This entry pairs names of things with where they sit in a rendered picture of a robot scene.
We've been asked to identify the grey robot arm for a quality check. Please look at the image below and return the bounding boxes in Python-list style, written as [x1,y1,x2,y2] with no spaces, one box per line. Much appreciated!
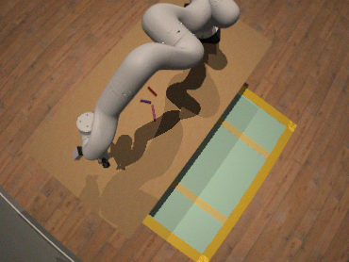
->
[73,0,240,160]

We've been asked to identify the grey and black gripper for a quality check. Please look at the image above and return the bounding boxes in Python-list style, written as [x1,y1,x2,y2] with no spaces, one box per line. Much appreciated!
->
[98,151,110,168]

